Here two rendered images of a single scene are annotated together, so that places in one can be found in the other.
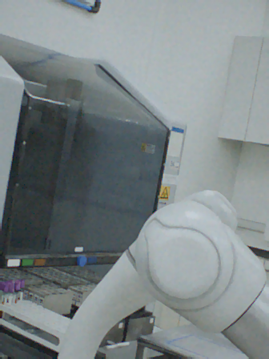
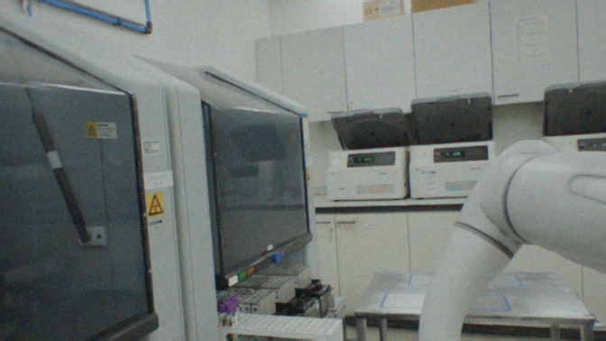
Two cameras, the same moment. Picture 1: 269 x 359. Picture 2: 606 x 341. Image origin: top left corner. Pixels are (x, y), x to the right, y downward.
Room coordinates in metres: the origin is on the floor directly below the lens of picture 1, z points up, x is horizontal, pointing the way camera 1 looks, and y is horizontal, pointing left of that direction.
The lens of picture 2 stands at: (0.42, 0.46, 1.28)
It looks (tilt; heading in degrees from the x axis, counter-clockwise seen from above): 3 degrees down; 342
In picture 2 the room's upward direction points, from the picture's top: 4 degrees counter-clockwise
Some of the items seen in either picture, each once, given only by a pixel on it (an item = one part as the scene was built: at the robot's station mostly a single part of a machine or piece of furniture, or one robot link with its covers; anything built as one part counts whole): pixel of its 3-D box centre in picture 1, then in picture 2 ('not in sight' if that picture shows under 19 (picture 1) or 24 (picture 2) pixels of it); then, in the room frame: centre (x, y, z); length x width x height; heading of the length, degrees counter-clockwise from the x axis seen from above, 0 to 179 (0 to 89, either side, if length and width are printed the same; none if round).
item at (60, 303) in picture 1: (55, 304); (263, 307); (1.77, 0.16, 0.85); 0.12 x 0.02 x 0.06; 142
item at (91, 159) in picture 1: (44, 146); (194, 158); (1.98, 0.30, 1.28); 0.61 x 0.51 x 0.63; 141
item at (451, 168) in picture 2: not in sight; (453, 145); (3.45, -1.66, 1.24); 0.62 x 0.56 x 0.69; 142
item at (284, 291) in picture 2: (91, 300); (284, 291); (1.89, 0.07, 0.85); 0.12 x 0.02 x 0.06; 140
